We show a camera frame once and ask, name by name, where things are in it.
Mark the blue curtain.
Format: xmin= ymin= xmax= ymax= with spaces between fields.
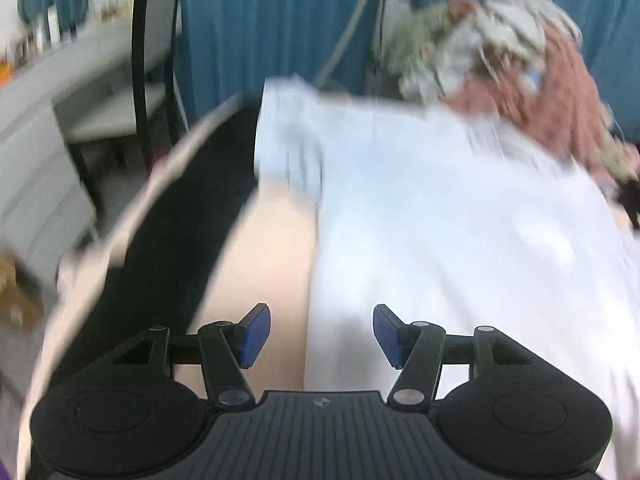
xmin=20 ymin=0 xmax=640 ymax=133

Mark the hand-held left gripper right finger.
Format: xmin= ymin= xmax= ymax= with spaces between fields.
xmin=373 ymin=303 xmax=540 ymax=412

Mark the grey desk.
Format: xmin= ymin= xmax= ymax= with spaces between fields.
xmin=0 ymin=7 xmax=173 ymax=283

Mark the black chair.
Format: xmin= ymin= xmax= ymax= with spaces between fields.
xmin=70 ymin=0 xmax=190 ymax=173

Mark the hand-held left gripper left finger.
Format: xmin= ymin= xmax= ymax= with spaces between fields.
xmin=102 ymin=303 xmax=273 ymax=409

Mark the cardboard box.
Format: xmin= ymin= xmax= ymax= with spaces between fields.
xmin=0 ymin=254 xmax=47 ymax=332

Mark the white shirt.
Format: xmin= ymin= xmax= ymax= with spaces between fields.
xmin=253 ymin=76 xmax=640 ymax=480

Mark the pile of mixed clothes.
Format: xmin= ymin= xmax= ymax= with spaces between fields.
xmin=384 ymin=0 xmax=640 ymax=233

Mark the grey hose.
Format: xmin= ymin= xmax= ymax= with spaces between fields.
xmin=314 ymin=0 xmax=418 ymax=88

